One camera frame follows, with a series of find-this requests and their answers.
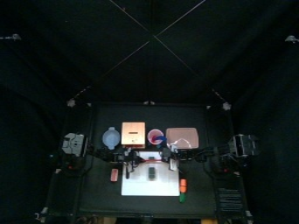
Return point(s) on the red-edged toy knife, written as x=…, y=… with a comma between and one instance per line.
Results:
x=151, y=160

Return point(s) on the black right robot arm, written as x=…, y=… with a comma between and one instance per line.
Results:
x=202, y=154

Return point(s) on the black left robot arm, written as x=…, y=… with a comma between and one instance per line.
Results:
x=99, y=153

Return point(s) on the dark green sushi piece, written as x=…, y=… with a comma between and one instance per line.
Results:
x=151, y=175
x=151, y=171
x=151, y=168

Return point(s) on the blue utensil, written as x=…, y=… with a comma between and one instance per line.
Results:
x=162, y=140

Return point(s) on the black marker pen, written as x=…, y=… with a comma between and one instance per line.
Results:
x=127, y=173

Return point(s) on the orange toy carrot green top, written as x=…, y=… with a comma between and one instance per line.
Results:
x=182, y=186

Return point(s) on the light blue bowl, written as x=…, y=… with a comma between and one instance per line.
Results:
x=111, y=138

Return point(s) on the pink cup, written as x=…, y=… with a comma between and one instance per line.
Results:
x=154, y=134

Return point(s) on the wooden box with slot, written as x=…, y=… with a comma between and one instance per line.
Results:
x=133, y=133

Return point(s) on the salmon red toy block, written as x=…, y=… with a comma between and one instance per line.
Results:
x=114, y=175

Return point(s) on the white cutting board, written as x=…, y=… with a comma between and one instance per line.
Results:
x=150, y=186

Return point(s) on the small silver bracket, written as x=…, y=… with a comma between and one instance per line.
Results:
x=149, y=102

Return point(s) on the silver corner bracket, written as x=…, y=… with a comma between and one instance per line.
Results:
x=226, y=105
x=247, y=217
x=42, y=214
x=71, y=102

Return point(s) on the silver frame clamp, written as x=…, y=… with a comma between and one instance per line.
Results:
x=15, y=37
x=292, y=38

